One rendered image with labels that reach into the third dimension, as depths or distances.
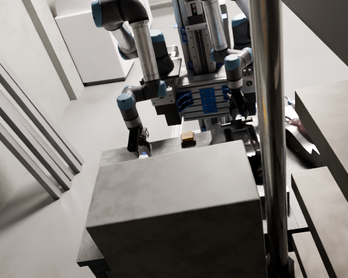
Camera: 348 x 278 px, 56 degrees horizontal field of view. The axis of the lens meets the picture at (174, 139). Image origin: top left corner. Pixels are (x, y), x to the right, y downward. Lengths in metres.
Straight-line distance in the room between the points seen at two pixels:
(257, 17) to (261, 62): 0.09
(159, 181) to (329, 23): 0.48
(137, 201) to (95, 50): 3.87
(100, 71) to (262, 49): 3.94
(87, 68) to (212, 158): 4.00
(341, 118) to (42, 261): 2.38
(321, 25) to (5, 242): 2.93
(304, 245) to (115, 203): 0.59
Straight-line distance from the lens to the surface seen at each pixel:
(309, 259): 1.00
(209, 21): 1.66
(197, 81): 1.99
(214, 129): 1.67
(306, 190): 0.81
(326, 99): 0.64
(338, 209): 0.78
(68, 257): 2.60
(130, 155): 1.81
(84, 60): 4.52
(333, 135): 0.56
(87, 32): 4.33
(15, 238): 3.00
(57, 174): 3.00
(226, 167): 0.61
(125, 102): 1.48
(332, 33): 0.19
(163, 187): 0.60
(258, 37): 0.66
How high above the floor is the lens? 1.89
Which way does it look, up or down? 37 degrees down
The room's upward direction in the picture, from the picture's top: 16 degrees counter-clockwise
